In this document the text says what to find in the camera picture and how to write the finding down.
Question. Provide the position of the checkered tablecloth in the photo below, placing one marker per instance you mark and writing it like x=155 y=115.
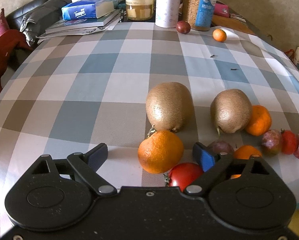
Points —
x=75 y=92

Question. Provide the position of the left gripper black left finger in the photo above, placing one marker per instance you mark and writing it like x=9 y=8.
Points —
x=85 y=167

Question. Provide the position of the dark purple plum centre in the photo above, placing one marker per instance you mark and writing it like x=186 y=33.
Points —
x=219 y=146

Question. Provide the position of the mandarin orange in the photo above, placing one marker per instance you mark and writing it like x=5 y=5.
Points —
x=244 y=152
x=260 y=121

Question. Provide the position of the yellow lid glass jar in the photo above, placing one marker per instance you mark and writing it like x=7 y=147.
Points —
x=139 y=10

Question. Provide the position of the white lilac thermos bottle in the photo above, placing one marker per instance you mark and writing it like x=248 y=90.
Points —
x=166 y=13

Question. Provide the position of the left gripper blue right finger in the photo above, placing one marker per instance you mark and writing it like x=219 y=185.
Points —
x=213 y=165

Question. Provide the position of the red tomato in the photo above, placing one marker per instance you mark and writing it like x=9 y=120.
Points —
x=183 y=175
x=290 y=143

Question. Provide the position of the brown wooden board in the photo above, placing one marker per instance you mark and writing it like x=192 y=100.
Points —
x=231 y=23

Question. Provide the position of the dark plum near bottle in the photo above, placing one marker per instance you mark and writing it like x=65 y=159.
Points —
x=183 y=27

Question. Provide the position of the small far mandarin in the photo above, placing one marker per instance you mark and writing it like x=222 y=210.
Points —
x=219 y=35

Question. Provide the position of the brown kiwi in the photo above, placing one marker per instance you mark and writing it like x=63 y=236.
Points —
x=169 y=106
x=230 y=111

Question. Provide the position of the grey jacket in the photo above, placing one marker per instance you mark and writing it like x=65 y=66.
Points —
x=35 y=22

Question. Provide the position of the blue tissue box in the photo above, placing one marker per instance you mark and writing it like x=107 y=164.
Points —
x=83 y=9

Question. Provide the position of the stack of books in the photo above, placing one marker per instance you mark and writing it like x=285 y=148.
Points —
x=82 y=26

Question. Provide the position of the large orange with stem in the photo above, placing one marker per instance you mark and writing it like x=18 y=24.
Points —
x=160 y=152

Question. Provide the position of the pink cushion near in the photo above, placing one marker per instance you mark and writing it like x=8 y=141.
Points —
x=4 y=27

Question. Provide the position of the clear cereal jar blue label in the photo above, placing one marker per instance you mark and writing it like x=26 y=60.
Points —
x=198 y=13

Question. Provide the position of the black leather sofa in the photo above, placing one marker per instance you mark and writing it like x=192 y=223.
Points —
x=14 y=18

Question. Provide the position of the pink pencil case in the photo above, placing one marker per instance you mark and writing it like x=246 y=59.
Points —
x=221 y=10

